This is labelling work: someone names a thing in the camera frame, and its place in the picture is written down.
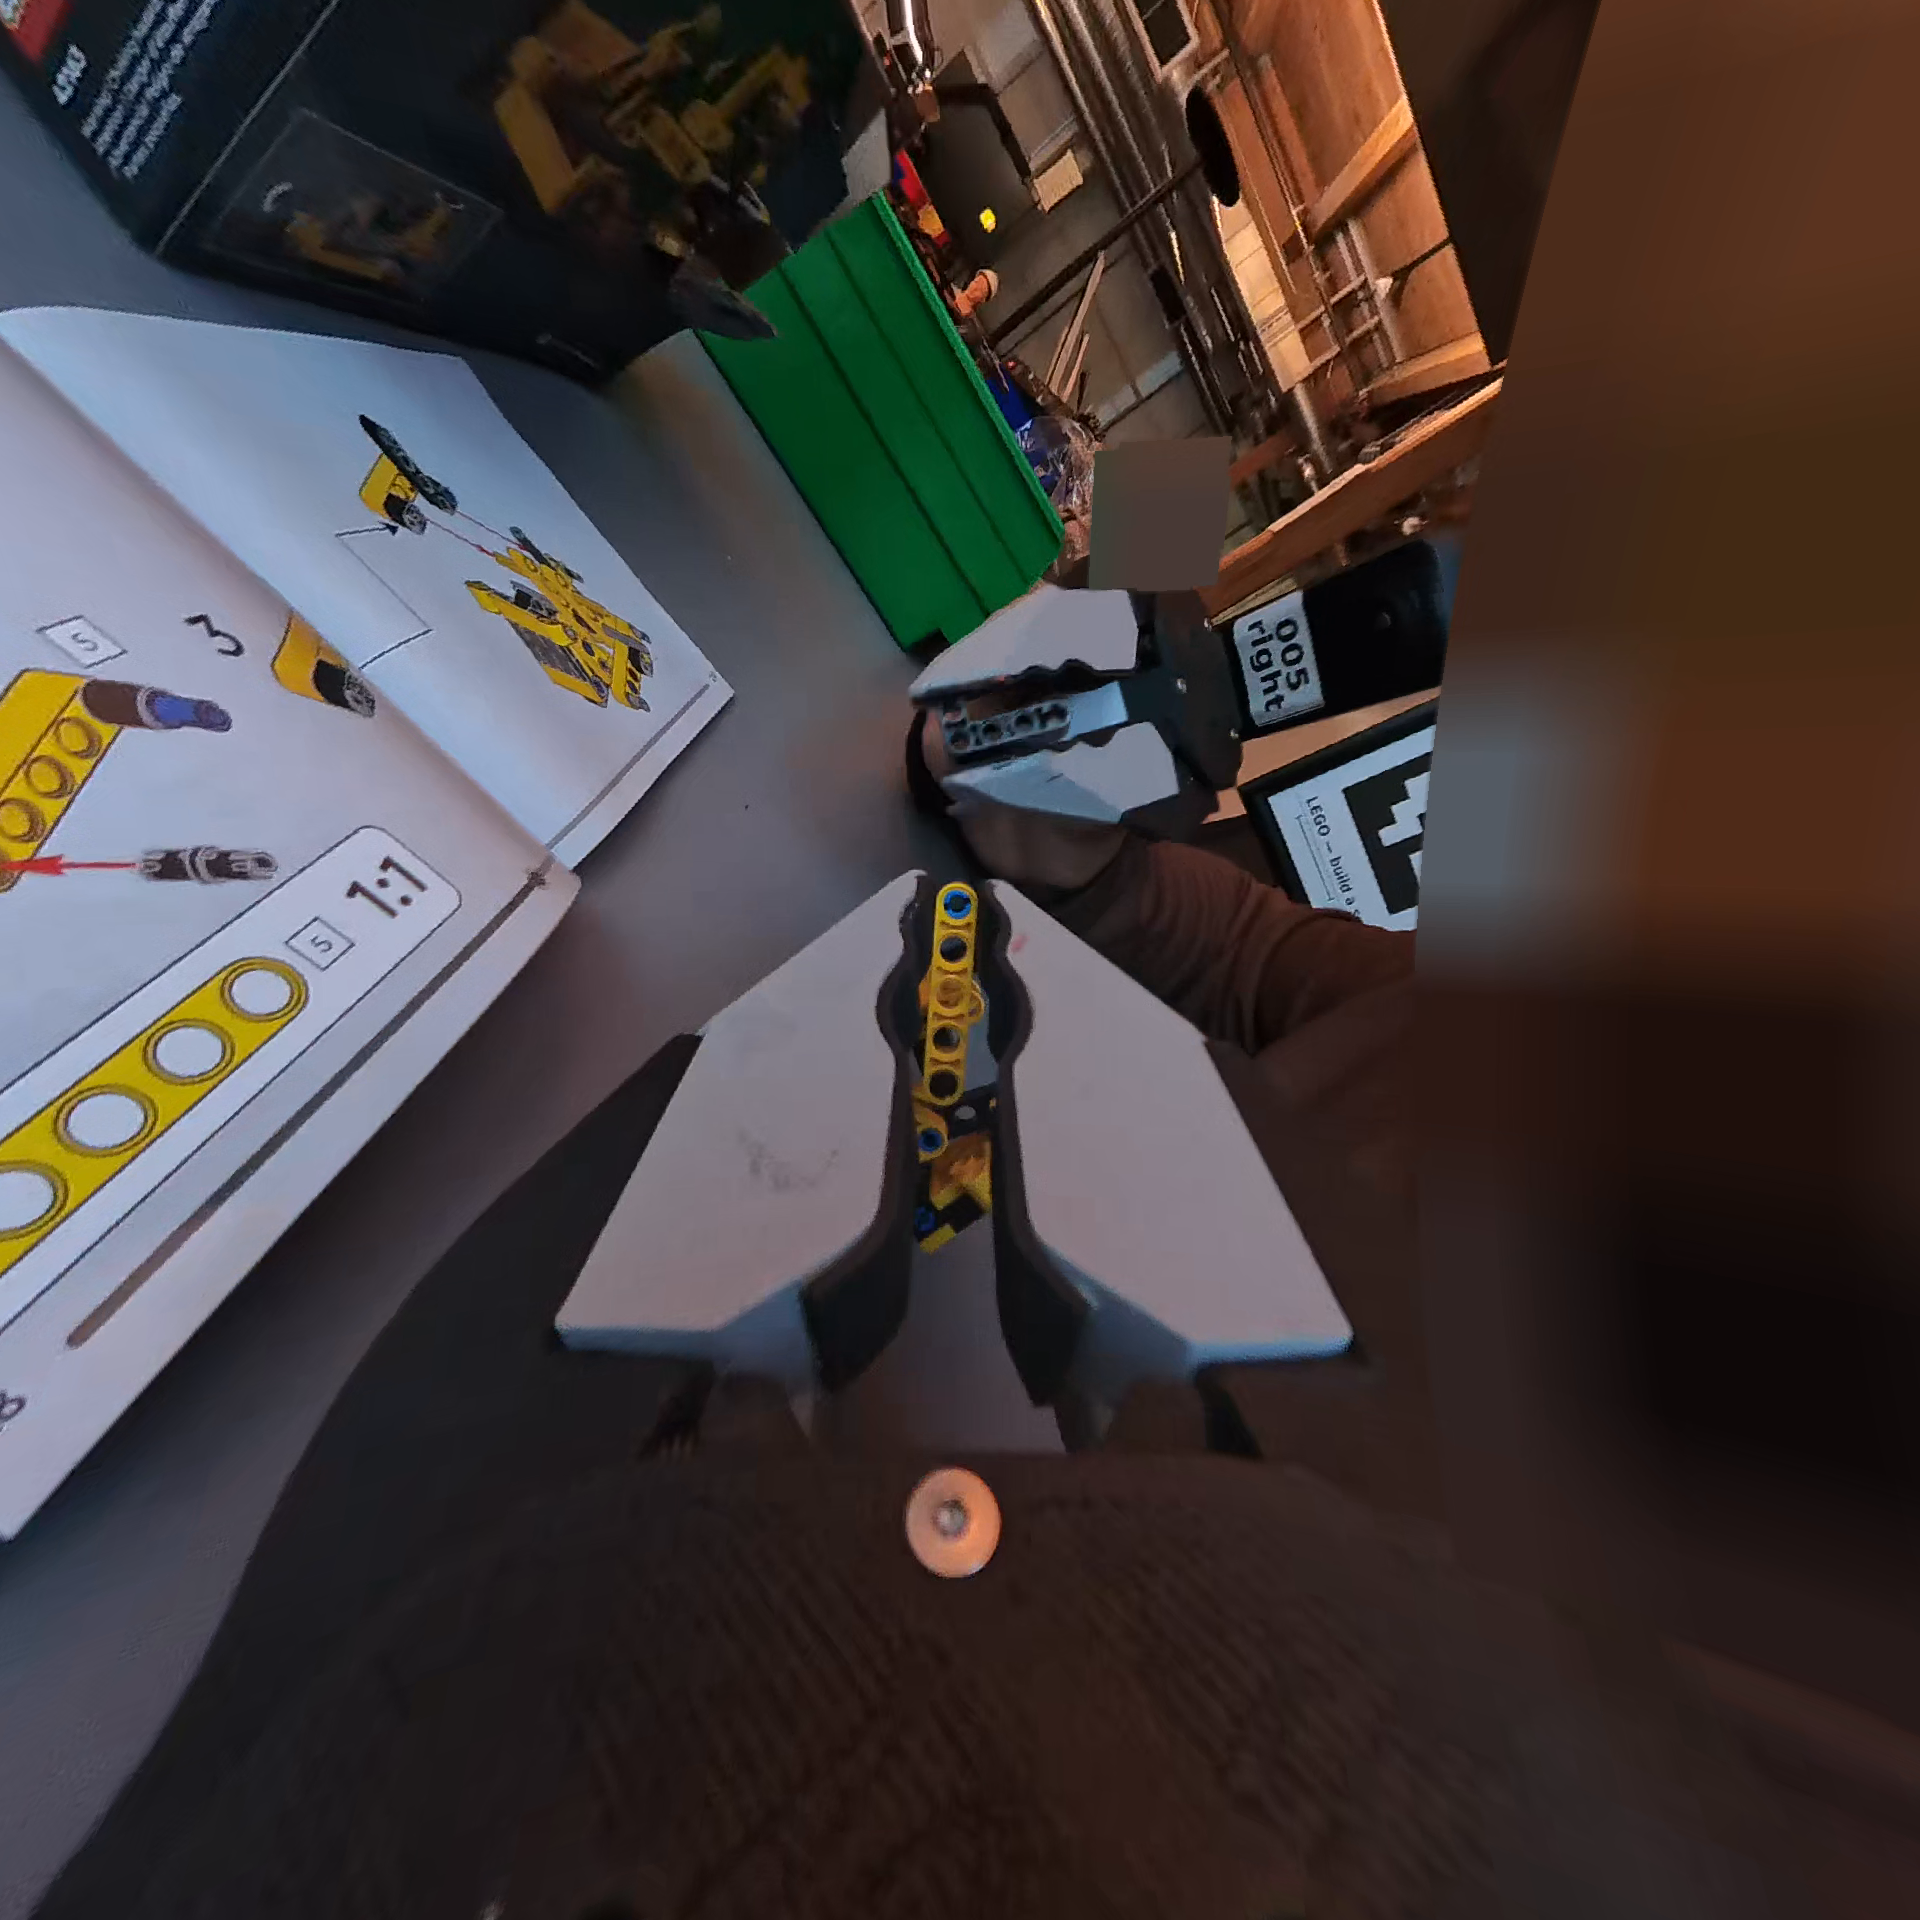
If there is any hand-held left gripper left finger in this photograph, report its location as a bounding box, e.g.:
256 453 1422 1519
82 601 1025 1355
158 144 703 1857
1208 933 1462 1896
555 872 923 1404

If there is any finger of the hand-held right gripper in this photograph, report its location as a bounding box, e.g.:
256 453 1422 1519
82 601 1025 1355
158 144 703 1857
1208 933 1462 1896
943 719 1222 834
908 585 1156 711

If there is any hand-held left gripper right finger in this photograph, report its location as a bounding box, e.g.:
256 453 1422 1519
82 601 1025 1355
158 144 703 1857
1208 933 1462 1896
983 877 1356 1444

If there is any black angled lego beam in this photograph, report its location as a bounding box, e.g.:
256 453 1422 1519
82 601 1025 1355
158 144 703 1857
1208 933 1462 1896
936 696 1078 762

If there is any yellow lego beam assembly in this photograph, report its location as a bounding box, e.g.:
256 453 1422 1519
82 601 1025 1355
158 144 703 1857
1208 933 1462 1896
908 882 1001 1258

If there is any person's right forearm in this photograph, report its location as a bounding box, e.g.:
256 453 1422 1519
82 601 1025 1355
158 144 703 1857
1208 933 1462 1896
1026 832 1420 1059

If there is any lego instruction booklet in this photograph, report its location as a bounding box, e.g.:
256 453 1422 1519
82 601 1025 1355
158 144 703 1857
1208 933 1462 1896
0 306 737 1538

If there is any black lego set box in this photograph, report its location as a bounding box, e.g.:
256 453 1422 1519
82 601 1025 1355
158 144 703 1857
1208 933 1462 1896
0 0 888 378

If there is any person's right hand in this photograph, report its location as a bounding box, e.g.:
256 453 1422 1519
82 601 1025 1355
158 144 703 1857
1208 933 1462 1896
960 802 1150 904

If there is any green plastic bin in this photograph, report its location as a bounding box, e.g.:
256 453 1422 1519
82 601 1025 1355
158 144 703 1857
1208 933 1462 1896
698 195 1067 650

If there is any wooden shelf unit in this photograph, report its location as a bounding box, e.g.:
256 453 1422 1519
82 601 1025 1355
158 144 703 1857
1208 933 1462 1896
1185 0 1507 601

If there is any metal storage rack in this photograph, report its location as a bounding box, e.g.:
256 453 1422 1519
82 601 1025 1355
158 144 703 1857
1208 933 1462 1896
886 0 1322 453

